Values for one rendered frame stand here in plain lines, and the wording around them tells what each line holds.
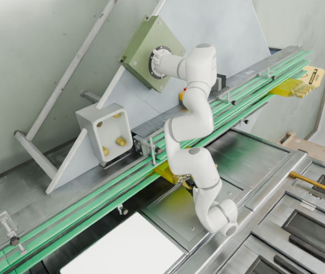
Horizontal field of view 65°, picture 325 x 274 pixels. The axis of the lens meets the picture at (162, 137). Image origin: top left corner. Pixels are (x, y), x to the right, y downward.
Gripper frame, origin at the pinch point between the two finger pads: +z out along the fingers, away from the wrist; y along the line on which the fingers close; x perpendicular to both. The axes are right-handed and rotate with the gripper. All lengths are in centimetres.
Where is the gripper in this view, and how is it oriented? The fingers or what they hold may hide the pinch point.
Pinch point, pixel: (190, 185)
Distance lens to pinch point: 120.8
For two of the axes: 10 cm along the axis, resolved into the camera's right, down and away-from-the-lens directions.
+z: -4.6, -4.5, 7.6
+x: -8.8, 3.5, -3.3
